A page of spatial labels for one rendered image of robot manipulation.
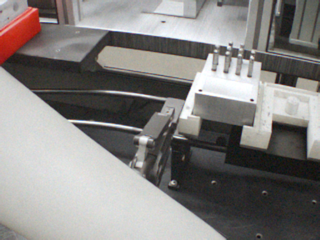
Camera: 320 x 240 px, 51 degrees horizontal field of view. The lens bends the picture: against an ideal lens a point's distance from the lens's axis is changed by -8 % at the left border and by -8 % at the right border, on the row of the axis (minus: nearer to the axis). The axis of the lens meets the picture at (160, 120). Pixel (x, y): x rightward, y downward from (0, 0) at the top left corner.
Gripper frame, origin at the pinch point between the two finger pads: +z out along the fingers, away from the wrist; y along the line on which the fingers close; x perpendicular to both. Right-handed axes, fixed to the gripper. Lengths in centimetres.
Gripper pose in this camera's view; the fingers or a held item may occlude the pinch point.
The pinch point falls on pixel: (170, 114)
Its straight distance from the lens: 57.6
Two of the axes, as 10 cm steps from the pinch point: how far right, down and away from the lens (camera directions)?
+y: 0.0, -7.7, -6.4
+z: 2.9, -6.2, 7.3
